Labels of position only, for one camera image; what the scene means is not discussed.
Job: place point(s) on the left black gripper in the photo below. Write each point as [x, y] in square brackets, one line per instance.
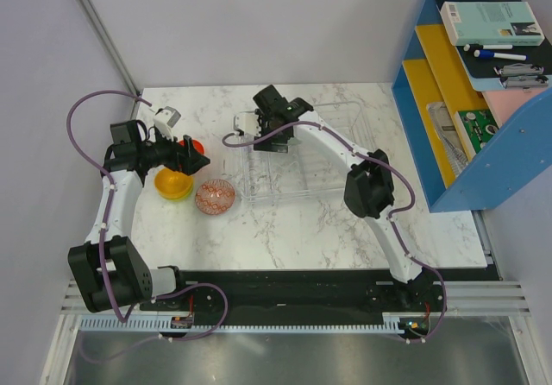
[185, 159]

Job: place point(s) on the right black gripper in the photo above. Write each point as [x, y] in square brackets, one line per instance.
[265, 145]

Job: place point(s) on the red patterned glass bowl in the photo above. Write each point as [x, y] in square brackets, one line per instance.
[215, 197]

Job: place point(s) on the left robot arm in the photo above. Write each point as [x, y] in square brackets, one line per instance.
[107, 267]

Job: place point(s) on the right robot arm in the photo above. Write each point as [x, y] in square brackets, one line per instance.
[374, 190]

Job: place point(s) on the clear plastic dish rack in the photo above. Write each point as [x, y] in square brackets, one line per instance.
[302, 172]

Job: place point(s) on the red plastic bowl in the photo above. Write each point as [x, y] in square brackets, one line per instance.
[196, 144]

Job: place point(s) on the yellow plastic bowl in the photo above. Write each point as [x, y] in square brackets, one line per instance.
[167, 178]

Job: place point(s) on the green plastic bowl underneath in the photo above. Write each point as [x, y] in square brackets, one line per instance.
[177, 194]

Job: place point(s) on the clear bag with spiral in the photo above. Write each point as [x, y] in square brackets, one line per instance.
[446, 132]

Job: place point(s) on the blue wooden shelf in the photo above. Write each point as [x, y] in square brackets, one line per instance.
[431, 71]

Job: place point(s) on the green circuit board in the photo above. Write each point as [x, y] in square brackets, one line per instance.
[475, 129]

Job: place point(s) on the white marker black cap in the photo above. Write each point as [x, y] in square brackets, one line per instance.
[475, 47]

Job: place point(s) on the white marker blue cap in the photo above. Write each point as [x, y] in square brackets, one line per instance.
[492, 55]

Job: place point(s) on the light green book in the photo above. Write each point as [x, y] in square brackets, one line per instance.
[491, 23]

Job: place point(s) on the black clipboard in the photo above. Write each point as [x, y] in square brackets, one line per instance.
[484, 69]

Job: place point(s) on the lower grey binder clip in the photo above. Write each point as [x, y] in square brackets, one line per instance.
[524, 82]

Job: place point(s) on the grey binder clip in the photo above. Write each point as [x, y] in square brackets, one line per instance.
[519, 69]
[524, 82]

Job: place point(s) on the upper grey binder clip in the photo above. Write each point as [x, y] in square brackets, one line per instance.
[519, 69]

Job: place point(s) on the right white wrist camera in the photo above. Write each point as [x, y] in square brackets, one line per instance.
[247, 123]

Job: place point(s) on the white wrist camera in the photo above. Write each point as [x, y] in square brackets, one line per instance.
[165, 120]
[247, 123]

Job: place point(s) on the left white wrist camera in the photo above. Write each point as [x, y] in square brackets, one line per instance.
[165, 120]

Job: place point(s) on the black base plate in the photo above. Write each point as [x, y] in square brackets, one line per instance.
[293, 296]

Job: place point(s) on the white slotted cable duct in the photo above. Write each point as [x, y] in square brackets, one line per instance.
[171, 324]

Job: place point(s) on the aluminium frame rail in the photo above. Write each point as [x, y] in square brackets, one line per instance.
[486, 298]

